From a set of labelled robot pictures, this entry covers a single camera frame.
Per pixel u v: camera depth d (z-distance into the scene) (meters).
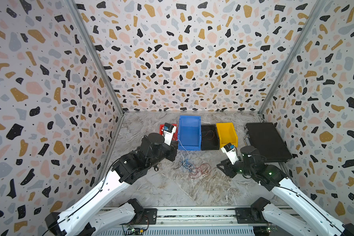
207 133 1.07
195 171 0.90
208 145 1.01
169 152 0.58
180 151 0.99
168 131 0.55
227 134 1.09
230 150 0.65
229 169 0.65
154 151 0.48
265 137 1.00
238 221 0.73
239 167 0.63
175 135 0.57
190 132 1.08
